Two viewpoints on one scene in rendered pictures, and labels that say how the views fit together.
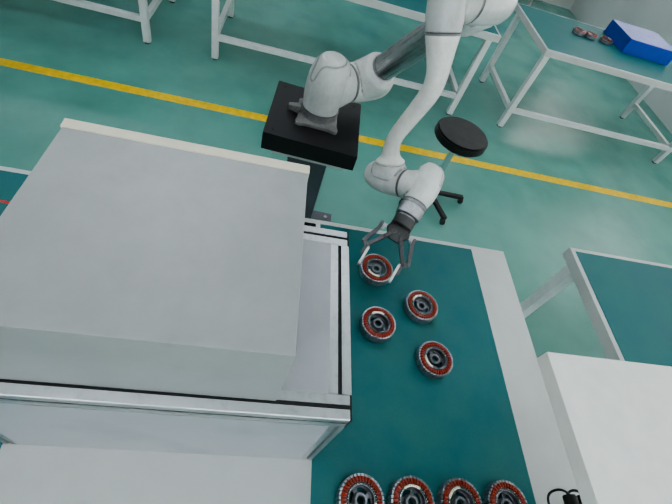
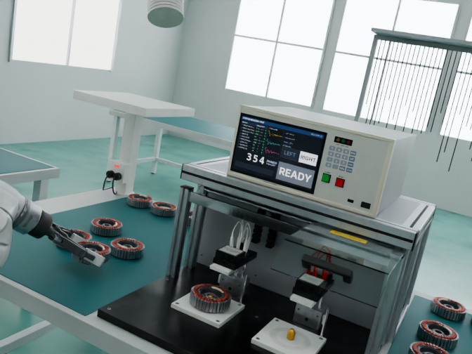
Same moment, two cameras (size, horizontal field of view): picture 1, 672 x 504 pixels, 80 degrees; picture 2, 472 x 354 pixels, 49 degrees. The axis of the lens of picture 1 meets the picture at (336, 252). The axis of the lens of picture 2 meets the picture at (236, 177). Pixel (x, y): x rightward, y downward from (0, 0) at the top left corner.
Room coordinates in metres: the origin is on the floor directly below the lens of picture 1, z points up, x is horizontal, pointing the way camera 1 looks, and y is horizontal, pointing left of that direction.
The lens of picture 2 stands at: (1.65, 1.11, 1.43)
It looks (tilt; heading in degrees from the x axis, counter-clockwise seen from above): 12 degrees down; 223
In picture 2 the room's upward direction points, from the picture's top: 11 degrees clockwise
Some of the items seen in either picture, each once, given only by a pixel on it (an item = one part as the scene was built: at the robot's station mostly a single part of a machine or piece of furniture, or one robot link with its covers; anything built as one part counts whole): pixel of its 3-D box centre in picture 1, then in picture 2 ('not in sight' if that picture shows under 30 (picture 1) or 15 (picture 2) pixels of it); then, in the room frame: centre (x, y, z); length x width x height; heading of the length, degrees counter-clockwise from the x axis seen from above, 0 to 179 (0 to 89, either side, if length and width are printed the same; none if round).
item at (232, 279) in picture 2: not in sight; (234, 283); (0.56, 0.19, 0.80); 0.08 x 0.05 x 0.06; 107
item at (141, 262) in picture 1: (171, 259); (325, 153); (0.35, 0.26, 1.22); 0.44 x 0.39 x 0.20; 107
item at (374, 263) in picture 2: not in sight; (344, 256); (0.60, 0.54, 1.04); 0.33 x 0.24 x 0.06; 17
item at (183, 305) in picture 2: not in sight; (208, 305); (0.70, 0.23, 0.78); 0.15 x 0.15 x 0.01; 17
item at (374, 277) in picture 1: (375, 269); (91, 252); (0.85, -0.14, 0.80); 0.11 x 0.11 x 0.04
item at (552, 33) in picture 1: (592, 88); not in sight; (4.35, -1.70, 0.38); 1.90 x 0.90 x 0.75; 107
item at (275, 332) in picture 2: not in sight; (289, 340); (0.63, 0.46, 0.78); 0.15 x 0.15 x 0.01; 17
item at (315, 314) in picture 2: not in sight; (310, 313); (0.49, 0.42, 0.80); 0.08 x 0.05 x 0.06; 107
